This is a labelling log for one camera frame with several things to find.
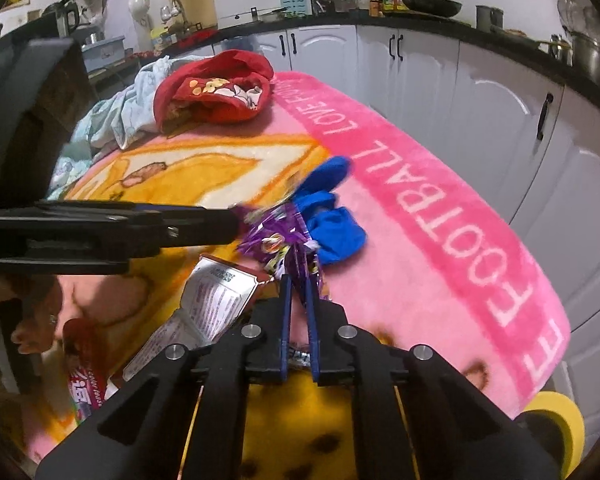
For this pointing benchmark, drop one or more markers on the black kitchen countertop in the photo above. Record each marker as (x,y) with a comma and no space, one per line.
(430,22)

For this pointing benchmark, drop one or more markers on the chrome faucet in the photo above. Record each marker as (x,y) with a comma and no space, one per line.
(172,10)

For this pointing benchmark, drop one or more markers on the black wok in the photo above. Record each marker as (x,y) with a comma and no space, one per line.
(430,6)

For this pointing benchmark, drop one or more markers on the rainbow candy packet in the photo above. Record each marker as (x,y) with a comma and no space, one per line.
(82,385)

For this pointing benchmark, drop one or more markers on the grey plastic box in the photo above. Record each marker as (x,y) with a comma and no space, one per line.
(105,50)

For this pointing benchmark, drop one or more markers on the large steel pot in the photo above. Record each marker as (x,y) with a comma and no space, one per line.
(595,60)

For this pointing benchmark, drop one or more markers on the row of condiment bottles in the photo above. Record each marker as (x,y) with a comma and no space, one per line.
(385,4)

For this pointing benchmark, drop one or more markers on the blue crumpled cloth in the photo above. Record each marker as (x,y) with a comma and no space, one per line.
(335,232)

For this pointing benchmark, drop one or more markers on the person's left hand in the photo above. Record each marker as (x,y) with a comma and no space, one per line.
(35,332)

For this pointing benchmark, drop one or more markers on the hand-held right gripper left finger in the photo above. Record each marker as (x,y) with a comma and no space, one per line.
(284,340)

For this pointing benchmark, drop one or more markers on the metal cup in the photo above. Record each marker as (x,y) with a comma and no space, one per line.
(489,17)

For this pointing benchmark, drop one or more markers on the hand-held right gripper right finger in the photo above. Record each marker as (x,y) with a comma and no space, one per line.
(314,350)

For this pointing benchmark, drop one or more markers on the pink printed blanket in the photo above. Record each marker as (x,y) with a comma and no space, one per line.
(430,285)

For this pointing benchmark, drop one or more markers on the blue knife block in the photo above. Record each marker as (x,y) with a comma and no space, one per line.
(295,2)

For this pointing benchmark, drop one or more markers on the light blue printed cloth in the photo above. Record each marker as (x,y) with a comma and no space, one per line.
(125,110)

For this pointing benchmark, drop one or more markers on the silver-lined torn wrapper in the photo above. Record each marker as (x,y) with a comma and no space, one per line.
(210,300)

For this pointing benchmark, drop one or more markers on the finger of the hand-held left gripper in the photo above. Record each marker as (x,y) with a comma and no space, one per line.
(105,232)

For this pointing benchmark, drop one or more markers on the black kettle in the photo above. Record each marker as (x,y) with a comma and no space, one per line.
(62,15)

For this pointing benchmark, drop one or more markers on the red embroidered cloth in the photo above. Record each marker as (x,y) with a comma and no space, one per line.
(215,70)

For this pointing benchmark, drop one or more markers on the white plastic ladle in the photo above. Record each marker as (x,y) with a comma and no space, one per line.
(139,10)

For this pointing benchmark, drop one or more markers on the wooden cutting board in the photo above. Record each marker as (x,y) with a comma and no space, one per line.
(195,0)

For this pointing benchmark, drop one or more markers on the purple foil wrapper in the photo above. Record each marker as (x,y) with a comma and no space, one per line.
(275,245)

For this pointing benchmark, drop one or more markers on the white lower cabinets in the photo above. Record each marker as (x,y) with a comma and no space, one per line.
(480,110)

